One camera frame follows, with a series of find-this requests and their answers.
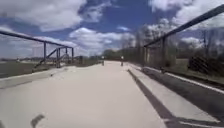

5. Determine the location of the row of bare trees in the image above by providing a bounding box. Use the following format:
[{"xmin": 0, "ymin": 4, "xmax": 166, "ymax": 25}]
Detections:
[{"xmin": 102, "ymin": 25, "xmax": 224, "ymax": 68}]

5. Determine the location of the pale concrete path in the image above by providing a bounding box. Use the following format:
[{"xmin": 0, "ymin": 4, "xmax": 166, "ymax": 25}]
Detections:
[{"xmin": 0, "ymin": 60, "xmax": 168, "ymax": 128}]

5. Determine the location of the dark metal railing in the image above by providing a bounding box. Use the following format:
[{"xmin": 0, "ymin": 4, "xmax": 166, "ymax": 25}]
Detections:
[
  {"xmin": 142, "ymin": 3, "xmax": 224, "ymax": 85},
  {"xmin": 0, "ymin": 30, "xmax": 75, "ymax": 73}
]

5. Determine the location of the raised concrete kerb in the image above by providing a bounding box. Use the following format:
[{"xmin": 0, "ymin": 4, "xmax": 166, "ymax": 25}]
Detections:
[
  {"xmin": 127, "ymin": 63, "xmax": 224, "ymax": 128},
  {"xmin": 0, "ymin": 65, "xmax": 77, "ymax": 90}
]

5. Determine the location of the flat grass field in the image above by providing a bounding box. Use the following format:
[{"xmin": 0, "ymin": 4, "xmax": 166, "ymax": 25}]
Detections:
[{"xmin": 0, "ymin": 61, "xmax": 46, "ymax": 79}]

